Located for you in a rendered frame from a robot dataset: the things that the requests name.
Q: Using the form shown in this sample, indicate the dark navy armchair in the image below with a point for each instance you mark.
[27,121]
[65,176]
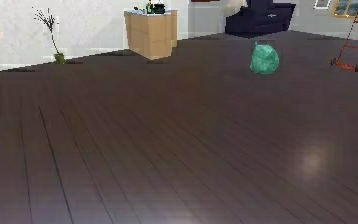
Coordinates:
[258,18]

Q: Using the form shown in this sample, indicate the light wooden cabinet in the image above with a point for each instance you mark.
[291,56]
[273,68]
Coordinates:
[152,33]

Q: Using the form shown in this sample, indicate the green garbage bag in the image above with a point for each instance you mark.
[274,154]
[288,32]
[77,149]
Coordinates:
[264,59]

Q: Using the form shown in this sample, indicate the black pot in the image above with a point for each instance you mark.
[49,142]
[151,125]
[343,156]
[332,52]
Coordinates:
[159,8]

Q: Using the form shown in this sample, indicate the green bottle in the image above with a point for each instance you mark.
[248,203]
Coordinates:
[149,7]

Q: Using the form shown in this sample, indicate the bare twig house plant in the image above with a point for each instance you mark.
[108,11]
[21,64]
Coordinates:
[52,36]

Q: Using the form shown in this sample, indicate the red floor cart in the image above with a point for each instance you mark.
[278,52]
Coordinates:
[346,56]

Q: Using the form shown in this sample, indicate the wide gold framed picture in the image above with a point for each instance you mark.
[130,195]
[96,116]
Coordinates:
[352,8]

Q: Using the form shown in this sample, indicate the white framed wall picture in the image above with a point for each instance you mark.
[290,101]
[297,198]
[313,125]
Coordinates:
[322,3]

